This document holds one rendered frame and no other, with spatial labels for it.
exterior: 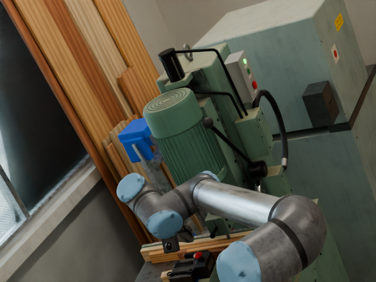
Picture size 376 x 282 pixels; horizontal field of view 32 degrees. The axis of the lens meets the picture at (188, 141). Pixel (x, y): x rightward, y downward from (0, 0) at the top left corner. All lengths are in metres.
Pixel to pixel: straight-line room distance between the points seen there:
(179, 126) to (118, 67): 1.99
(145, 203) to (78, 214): 1.92
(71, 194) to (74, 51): 0.79
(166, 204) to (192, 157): 0.32
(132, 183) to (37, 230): 1.59
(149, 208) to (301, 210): 0.58
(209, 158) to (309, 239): 0.87
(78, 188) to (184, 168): 1.61
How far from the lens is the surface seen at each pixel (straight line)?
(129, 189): 1.83
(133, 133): 3.01
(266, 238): 1.25
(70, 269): 3.62
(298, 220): 1.28
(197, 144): 2.04
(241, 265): 1.22
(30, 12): 3.51
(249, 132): 2.24
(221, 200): 1.60
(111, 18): 3.99
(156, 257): 2.44
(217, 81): 2.20
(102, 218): 3.83
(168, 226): 1.76
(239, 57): 2.27
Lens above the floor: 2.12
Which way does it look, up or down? 21 degrees down
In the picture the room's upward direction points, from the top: 24 degrees counter-clockwise
